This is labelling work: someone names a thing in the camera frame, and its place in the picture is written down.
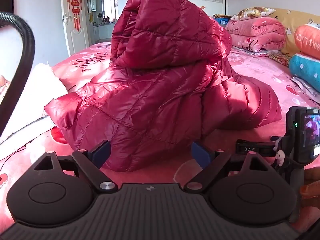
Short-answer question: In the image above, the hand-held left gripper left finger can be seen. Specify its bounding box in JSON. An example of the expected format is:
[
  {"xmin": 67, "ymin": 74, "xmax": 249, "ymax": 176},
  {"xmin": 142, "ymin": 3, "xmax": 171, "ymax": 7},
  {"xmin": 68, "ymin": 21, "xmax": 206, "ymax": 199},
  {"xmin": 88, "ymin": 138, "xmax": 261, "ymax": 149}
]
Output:
[{"xmin": 32, "ymin": 139, "xmax": 119, "ymax": 194}]

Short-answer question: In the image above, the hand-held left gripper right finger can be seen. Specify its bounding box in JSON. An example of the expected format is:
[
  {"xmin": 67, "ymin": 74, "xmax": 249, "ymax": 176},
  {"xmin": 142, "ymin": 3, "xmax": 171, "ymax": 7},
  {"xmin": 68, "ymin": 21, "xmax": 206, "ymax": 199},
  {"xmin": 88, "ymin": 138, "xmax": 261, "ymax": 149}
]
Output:
[{"xmin": 184, "ymin": 141, "xmax": 269, "ymax": 195}]

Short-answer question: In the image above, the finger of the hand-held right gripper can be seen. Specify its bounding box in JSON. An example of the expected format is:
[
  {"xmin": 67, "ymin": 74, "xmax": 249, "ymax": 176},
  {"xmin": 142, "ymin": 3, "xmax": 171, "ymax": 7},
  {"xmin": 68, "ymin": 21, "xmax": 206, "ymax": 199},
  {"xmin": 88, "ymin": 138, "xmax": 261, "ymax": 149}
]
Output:
[{"xmin": 236, "ymin": 139, "xmax": 275, "ymax": 157}]

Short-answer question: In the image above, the red down jacket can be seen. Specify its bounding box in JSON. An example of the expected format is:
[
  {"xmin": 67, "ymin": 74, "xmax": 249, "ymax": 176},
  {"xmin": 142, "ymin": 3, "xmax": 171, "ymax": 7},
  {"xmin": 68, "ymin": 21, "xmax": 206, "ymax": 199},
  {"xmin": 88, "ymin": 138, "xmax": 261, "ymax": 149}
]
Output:
[{"xmin": 44, "ymin": 0, "xmax": 282, "ymax": 173}]

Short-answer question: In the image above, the person's right hand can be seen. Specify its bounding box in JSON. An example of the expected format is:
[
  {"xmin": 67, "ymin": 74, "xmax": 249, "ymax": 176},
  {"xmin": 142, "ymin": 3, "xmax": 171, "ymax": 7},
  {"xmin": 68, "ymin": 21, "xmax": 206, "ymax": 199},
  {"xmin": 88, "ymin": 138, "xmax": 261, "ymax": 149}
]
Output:
[{"xmin": 299, "ymin": 166, "xmax": 320, "ymax": 207}]

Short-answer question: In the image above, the white grey folded cloth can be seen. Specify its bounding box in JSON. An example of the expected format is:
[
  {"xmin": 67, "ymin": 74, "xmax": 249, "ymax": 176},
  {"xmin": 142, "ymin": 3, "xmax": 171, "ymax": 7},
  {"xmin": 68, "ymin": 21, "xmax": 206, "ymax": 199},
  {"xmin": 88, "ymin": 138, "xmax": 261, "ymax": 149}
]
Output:
[{"xmin": 291, "ymin": 76, "xmax": 320, "ymax": 97}]

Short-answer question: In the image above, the teal dotted pillow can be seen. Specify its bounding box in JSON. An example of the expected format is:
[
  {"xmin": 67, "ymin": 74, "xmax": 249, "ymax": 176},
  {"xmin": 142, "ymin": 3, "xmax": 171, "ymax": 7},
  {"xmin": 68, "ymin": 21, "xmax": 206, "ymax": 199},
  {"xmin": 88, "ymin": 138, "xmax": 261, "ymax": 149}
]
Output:
[{"xmin": 289, "ymin": 53, "xmax": 320, "ymax": 93}]

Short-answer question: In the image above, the pink printed bed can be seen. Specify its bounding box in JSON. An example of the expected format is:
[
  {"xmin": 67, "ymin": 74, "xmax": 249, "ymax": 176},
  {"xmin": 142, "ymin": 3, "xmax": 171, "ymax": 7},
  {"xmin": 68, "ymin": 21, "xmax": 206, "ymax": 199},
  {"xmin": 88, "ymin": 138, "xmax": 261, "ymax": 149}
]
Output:
[{"xmin": 0, "ymin": 41, "xmax": 320, "ymax": 230}]

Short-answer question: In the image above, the floral folded blanket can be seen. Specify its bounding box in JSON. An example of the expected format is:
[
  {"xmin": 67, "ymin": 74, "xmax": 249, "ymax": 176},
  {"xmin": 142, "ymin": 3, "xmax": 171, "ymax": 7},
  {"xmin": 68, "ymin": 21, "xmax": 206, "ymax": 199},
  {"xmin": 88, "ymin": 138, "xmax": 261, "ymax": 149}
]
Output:
[{"xmin": 269, "ymin": 52, "xmax": 292, "ymax": 67}]

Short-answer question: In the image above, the white pillow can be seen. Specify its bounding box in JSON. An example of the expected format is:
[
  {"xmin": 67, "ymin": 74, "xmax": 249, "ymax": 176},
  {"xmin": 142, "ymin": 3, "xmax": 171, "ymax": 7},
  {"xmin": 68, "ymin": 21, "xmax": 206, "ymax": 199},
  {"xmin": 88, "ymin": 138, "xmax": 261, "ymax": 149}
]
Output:
[{"xmin": 0, "ymin": 63, "xmax": 69, "ymax": 144}]

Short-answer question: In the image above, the orange bolster pillow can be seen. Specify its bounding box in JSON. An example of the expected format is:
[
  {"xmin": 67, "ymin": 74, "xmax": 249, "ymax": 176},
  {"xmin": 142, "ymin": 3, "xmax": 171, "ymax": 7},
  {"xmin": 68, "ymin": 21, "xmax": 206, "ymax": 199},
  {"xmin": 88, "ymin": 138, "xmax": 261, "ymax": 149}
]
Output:
[{"xmin": 294, "ymin": 24, "xmax": 320, "ymax": 60}]

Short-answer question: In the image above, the folded pink quilt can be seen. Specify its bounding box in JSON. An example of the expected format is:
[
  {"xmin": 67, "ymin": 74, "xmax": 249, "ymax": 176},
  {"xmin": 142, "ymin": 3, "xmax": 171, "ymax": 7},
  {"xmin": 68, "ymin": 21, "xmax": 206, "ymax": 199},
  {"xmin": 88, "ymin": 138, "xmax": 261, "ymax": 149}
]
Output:
[{"xmin": 225, "ymin": 17, "xmax": 286, "ymax": 53}]

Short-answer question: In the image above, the white door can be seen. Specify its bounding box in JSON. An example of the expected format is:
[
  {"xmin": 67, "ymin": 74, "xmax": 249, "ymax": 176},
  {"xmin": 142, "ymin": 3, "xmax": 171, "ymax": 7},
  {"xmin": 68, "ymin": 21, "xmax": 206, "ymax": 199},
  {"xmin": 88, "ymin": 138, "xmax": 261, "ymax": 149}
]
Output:
[{"xmin": 60, "ymin": 0, "xmax": 88, "ymax": 57}]

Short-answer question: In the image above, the yellow headboard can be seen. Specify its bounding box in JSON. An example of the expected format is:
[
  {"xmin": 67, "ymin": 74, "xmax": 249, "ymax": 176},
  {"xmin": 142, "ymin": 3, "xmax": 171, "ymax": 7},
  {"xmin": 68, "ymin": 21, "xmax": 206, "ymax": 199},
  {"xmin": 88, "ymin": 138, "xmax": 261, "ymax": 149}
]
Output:
[{"xmin": 269, "ymin": 8, "xmax": 320, "ymax": 58}]

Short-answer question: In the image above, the blue shoe box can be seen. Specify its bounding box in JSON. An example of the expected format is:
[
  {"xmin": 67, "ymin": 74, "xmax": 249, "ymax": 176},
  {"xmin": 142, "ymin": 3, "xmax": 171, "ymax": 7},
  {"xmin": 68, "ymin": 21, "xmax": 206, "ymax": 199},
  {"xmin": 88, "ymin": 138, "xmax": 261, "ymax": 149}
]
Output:
[{"xmin": 212, "ymin": 14, "xmax": 232, "ymax": 25}]

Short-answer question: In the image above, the floral pillow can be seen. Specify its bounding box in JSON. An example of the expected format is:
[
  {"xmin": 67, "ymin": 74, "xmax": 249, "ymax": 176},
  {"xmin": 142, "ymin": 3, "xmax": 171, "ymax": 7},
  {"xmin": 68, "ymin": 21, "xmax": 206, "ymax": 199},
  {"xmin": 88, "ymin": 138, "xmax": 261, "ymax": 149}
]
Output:
[{"xmin": 229, "ymin": 7, "xmax": 276, "ymax": 21}]

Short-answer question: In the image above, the black flexible hose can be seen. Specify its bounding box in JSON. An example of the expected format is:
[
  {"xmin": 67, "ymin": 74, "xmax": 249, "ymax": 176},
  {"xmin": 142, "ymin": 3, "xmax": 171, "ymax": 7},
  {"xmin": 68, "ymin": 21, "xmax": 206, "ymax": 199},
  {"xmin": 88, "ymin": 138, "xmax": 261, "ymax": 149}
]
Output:
[{"xmin": 0, "ymin": 12, "xmax": 35, "ymax": 137}]

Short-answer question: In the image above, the red knot wall hanging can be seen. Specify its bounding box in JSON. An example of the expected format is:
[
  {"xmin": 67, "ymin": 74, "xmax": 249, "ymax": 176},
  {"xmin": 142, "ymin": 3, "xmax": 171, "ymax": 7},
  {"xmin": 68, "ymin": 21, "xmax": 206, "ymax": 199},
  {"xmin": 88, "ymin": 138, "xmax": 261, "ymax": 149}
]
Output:
[{"xmin": 67, "ymin": 0, "xmax": 82, "ymax": 32}]

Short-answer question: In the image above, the black wall television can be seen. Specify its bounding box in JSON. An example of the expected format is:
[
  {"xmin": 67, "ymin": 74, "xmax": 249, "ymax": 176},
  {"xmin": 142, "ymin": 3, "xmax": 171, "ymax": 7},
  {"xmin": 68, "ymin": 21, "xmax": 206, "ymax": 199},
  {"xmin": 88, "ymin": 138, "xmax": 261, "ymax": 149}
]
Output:
[{"xmin": 0, "ymin": 0, "xmax": 14, "ymax": 28}]

